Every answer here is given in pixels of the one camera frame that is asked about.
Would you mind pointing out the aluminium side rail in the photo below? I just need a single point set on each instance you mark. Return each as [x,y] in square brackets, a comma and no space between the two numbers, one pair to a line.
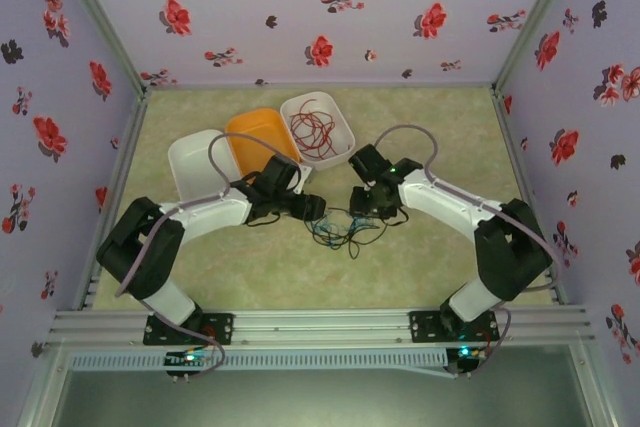
[515,157]
[127,147]

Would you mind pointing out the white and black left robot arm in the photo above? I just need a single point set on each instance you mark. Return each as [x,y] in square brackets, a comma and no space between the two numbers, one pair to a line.
[210,212]

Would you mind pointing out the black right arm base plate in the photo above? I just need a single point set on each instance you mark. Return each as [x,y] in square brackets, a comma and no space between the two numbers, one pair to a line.
[425,327]

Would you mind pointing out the aluminium corner post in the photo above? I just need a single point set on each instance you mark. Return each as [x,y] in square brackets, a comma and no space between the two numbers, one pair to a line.
[95,12]
[540,12]

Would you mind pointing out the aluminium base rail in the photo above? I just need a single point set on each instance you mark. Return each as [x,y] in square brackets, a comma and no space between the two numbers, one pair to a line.
[325,327]

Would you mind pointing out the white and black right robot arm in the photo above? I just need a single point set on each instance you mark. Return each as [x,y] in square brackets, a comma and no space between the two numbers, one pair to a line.
[440,202]

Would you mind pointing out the small white plastic bin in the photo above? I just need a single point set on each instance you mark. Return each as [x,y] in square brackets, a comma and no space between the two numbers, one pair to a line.
[342,147]

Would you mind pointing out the aluminium lower frame bar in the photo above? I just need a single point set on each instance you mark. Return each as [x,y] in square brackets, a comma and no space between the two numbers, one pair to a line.
[40,397]
[597,387]

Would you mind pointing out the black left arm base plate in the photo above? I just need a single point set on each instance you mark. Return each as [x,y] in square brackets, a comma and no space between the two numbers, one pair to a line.
[222,329]

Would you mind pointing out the large white plastic bin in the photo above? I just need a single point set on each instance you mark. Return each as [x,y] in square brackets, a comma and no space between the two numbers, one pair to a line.
[192,162]

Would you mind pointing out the orange plastic bin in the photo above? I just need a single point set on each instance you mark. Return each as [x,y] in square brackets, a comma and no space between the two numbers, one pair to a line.
[260,132]

